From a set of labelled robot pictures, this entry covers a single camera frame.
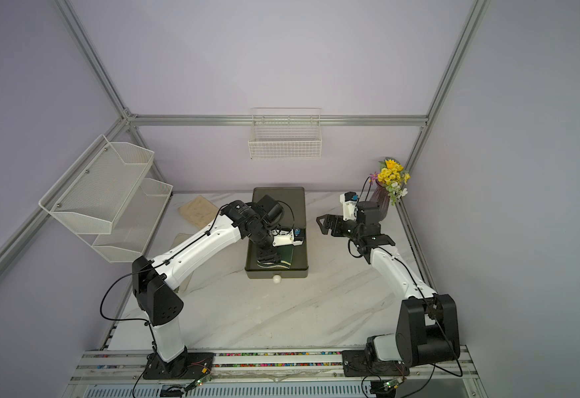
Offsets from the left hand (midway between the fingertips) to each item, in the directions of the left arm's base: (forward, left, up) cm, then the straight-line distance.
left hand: (273, 251), depth 80 cm
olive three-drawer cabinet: (+21, -6, +3) cm, 22 cm away
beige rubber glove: (+33, +38, -18) cm, 53 cm away
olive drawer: (-5, -9, -2) cm, 10 cm away
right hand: (+11, -19, +1) cm, 22 cm away
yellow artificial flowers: (+29, -44, +8) cm, 53 cm away
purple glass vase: (+29, -43, -4) cm, 52 cm away
